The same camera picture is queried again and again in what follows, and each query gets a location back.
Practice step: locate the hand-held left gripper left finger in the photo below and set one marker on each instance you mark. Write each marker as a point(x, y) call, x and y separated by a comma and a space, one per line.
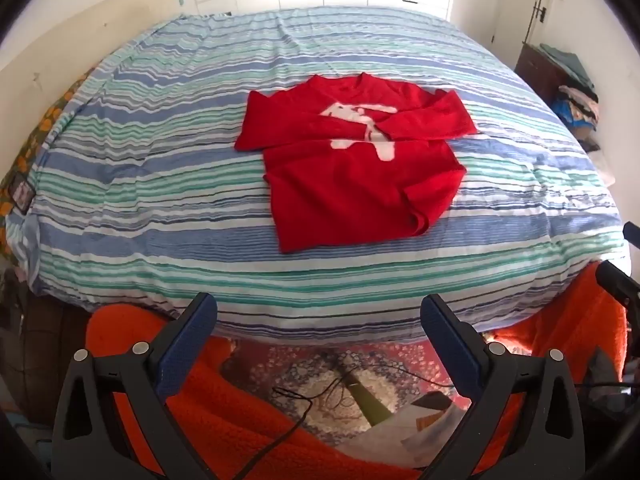
point(184, 347)

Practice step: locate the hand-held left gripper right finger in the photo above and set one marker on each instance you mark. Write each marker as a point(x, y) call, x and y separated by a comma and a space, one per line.
point(450, 347)

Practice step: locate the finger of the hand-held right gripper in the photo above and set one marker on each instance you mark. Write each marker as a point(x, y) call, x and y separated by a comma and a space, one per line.
point(617, 282)
point(633, 234)

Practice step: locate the red shirt with white print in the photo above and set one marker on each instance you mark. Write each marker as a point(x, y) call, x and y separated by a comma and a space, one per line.
point(350, 185)

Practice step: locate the pile of clothes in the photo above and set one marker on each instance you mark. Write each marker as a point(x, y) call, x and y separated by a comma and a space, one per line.
point(575, 100)

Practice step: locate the orange fleece blanket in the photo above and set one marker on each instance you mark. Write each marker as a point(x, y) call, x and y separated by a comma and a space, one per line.
point(225, 410)

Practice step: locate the white cloth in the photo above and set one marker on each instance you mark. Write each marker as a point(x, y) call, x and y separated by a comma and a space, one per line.
point(425, 435)

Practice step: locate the olive green tube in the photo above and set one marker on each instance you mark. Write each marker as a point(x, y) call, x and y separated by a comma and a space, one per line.
point(370, 402)

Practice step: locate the dark cloth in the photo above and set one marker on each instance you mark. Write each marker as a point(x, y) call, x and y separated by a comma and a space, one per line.
point(607, 395)

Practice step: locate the patterned rug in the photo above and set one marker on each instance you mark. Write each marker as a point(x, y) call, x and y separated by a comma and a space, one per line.
point(300, 375)

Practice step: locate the striped bed cover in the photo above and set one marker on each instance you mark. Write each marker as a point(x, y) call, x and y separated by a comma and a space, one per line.
point(150, 185)

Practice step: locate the dark wooden dresser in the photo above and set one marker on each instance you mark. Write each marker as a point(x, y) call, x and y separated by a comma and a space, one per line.
point(535, 72)

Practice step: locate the orange floral sheet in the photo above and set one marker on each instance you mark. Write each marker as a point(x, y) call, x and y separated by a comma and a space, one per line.
point(35, 145)

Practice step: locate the beige headboard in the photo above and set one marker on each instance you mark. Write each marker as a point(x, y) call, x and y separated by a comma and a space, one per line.
point(75, 45)

